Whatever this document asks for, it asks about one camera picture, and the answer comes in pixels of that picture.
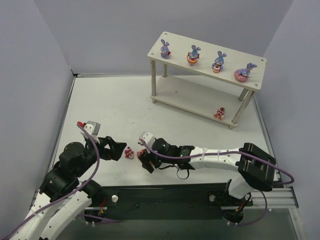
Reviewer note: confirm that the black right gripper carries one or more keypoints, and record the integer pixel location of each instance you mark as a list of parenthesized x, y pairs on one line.
[(152, 157)]

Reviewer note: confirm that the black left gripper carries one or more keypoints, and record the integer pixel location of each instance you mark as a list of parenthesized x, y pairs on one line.
[(105, 146)]

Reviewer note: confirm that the pink strawberry cake toy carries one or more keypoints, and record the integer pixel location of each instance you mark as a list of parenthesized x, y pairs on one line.
[(140, 152)]

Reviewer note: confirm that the pink bear strawberry toy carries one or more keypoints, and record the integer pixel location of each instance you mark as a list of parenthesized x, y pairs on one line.
[(129, 153)]

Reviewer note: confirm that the white strawberry cake slice toy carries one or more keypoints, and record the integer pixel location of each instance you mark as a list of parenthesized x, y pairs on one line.
[(220, 114)]

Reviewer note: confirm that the small purple bunny toy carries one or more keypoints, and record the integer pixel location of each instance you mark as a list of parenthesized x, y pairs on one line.
[(164, 50)]

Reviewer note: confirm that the purple bunny holding cupcake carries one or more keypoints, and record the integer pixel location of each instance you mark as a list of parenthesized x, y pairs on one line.
[(218, 63)]

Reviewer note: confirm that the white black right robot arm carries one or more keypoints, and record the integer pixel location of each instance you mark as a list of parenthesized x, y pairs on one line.
[(254, 167)]

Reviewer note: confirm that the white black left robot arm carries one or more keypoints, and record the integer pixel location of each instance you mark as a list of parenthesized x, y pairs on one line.
[(61, 196)]

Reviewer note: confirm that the light wooden two-tier shelf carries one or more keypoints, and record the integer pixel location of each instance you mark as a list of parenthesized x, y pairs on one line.
[(197, 89)]

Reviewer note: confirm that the purple bunny on pink donut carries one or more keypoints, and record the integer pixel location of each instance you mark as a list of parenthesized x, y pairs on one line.
[(242, 75)]

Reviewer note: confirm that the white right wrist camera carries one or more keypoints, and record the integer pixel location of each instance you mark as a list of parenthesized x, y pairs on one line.
[(146, 139)]

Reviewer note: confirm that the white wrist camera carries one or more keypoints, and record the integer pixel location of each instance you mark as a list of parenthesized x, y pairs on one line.
[(146, 139), (91, 127)]

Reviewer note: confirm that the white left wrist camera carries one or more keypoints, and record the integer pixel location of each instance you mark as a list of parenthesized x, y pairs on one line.
[(91, 127)]

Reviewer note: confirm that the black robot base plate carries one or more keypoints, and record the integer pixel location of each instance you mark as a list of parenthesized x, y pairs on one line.
[(203, 201)]

